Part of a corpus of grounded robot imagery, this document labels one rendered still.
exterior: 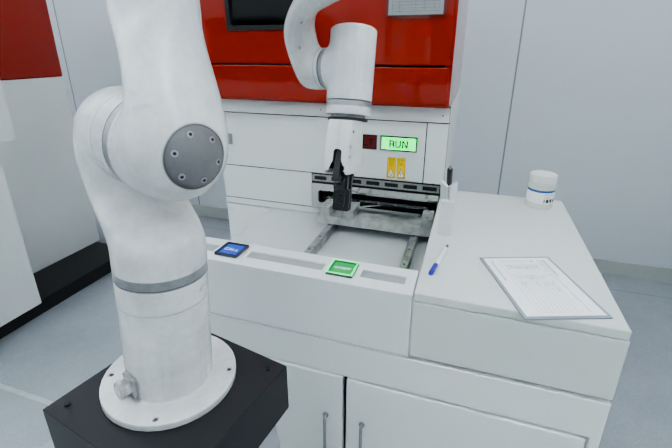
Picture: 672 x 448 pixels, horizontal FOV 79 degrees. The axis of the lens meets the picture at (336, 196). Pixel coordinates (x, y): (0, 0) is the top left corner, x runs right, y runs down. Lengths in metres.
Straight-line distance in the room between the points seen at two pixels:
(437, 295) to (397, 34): 0.76
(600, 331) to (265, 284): 0.61
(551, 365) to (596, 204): 2.24
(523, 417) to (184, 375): 0.62
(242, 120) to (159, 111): 1.07
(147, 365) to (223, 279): 0.35
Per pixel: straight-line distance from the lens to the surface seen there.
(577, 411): 0.92
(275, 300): 0.89
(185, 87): 0.47
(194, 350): 0.63
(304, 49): 0.78
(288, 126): 1.43
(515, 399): 0.90
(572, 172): 2.92
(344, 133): 0.72
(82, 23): 4.16
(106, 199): 0.59
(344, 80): 0.73
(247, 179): 1.56
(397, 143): 1.32
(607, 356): 0.85
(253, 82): 1.41
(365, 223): 1.28
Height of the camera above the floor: 1.39
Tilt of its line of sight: 20 degrees down
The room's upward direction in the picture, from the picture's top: straight up
